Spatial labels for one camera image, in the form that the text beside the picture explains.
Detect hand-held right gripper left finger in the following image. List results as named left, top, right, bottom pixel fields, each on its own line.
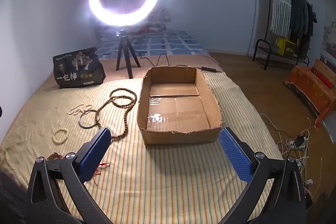
left=26, top=127, right=113, bottom=224

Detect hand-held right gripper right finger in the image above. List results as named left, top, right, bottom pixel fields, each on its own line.
left=219, top=127, right=307, bottom=224

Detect red cord pendant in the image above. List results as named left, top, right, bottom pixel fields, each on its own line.
left=50, top=152, right=111, bottom=176

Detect brown bead necklace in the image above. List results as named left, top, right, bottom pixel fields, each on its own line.
left=93, top=88, right=138, bottom=140

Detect metal bangle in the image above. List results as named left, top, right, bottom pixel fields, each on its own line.
left=79, top=110, right=100, bottom=128

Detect white bead bracelet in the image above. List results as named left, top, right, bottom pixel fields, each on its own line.
left=52, top=127, right=69, bottom=144

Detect white pearl necklace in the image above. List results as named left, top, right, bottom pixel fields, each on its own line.
left=68, top=103, right=92, bottom=115

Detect cardboard box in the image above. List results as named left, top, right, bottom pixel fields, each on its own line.
left=136, top=66, right=224, bottom=146

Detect white power strip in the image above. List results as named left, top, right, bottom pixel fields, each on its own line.
left=286, top=136, right=307, bottom=148

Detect striped bed sheet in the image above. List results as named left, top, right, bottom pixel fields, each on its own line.
left=0, top=72, right=284, bottom=224

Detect black printed gift box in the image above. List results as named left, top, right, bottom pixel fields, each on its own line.
left=52, top=47, right=106, bottom=89

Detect red box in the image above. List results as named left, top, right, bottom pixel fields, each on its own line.
left=311, top=68, right=334, bottom=88

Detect black clothes rack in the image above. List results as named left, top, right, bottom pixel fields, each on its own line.
left=252, top=0, right=319, bottom=71

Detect black tripod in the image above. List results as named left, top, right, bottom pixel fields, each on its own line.
left=115, top=28, right=141, bottom=79

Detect yellow box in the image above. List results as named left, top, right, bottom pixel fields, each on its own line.
left=276, top=37, right=296, bottom=58

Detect wooden board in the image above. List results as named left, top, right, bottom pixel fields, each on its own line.
left=312, top=59, right=336, bottom=83

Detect blue patterned sheet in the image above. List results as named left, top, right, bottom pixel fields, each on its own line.
left=97, top=28, right=210, bottom=59

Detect dark hanging clothes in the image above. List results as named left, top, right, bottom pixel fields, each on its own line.
left=289, top=0, right=318, bottom=62

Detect folded floral quilt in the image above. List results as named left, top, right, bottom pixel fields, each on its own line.
left=94, top=7, right=171, bottom=38

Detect striped white towel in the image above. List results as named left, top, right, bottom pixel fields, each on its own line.
left=270, top=0, right=292, bottom=35

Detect power strip with cables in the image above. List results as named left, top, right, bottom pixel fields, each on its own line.
left=260, top=114, right=323, bottom=201

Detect black cable with controller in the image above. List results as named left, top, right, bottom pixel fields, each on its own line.
left=139, top=54, right=218, bottom=73

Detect wall poster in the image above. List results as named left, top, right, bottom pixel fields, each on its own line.
left=319, top=21, right=336, bottom=59

